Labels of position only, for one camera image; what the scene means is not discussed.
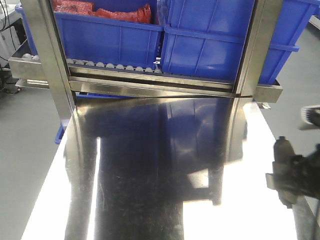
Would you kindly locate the brake pad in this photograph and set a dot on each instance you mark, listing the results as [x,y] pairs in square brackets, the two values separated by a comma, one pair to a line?
[282,171]

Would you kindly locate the right blue plastic bin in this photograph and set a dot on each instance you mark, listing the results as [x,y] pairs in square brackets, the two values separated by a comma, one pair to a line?
[205,38]

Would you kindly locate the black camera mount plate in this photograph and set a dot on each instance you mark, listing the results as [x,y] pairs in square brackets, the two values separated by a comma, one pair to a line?
[310,117]

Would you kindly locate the blue plastic bin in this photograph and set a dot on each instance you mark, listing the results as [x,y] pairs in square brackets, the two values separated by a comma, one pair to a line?
[205,38]
[106,40]

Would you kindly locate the roller conveyor track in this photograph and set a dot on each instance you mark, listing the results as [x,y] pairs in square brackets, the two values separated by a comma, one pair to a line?
[111,66]

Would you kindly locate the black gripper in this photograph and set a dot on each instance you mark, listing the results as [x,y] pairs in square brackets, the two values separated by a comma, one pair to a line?
[305,175]

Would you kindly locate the left blue plastic bin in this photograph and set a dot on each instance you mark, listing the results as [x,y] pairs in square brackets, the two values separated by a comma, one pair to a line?
[106,40]

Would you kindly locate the red mesh bag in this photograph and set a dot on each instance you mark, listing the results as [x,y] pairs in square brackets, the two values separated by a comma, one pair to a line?
[86,8]

